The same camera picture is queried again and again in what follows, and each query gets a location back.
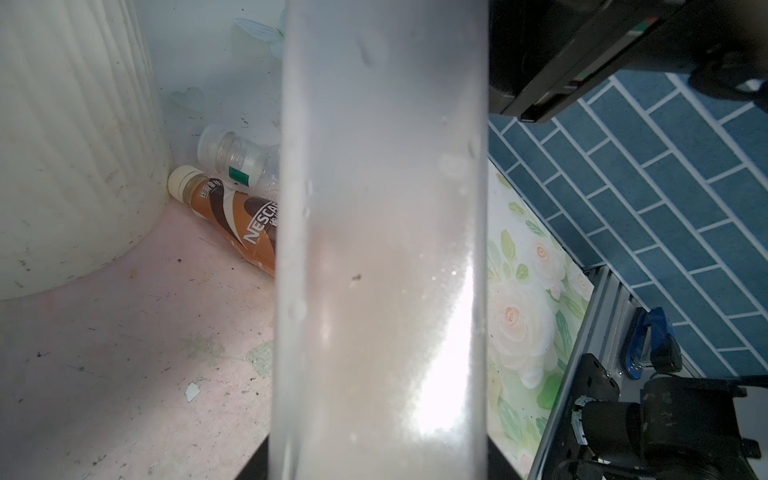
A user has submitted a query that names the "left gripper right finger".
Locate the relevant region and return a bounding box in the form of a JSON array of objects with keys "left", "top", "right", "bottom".
[{"left": 487, "top": 440, "right": 521, "bottom": 480}]

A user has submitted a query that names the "frosted clear square bottle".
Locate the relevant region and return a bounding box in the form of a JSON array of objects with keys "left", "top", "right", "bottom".
[{"left": 268, "top": 1, "right": 489, "bottom": 479}]

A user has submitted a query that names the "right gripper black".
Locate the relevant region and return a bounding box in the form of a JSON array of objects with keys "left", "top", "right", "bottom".
[{"left": 489, "top": 0, "right": 767, "bottom": 123}]

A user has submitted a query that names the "white ribbed trash bin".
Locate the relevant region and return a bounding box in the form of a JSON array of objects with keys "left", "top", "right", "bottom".
[{"left": 1, "top": 1, "right": 173, "bottom": 300}]

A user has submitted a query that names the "brown coffee bottle upright-lying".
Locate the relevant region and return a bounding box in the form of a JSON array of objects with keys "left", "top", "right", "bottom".
[{"left": 167, "top": 165, "right": 278, "bottom": 275}]

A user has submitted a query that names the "blue utility knife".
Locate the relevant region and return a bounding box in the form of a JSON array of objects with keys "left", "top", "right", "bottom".
[{"left": 619, "top": 307, "right": 683, "bottom": 380}]

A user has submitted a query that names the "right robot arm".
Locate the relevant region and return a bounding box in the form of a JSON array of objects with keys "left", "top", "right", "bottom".
[{"left": 487, "top": 1, "right": 767, "bottom": 479}]

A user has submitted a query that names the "aluminium rail frame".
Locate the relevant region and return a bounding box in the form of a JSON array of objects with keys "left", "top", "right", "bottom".
[{"left": 527, "top": 263, "right": 655, "bottom": 480}]

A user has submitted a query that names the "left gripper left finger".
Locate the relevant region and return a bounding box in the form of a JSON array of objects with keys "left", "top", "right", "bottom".
[{"left": 235, "top": 437, "right": 269, "bottom": 480}]

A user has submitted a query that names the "clear bottle green white label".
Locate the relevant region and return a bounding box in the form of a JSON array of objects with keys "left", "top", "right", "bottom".
[{"left": 197, "top": 125, "right": 280, "bottom": 201}]

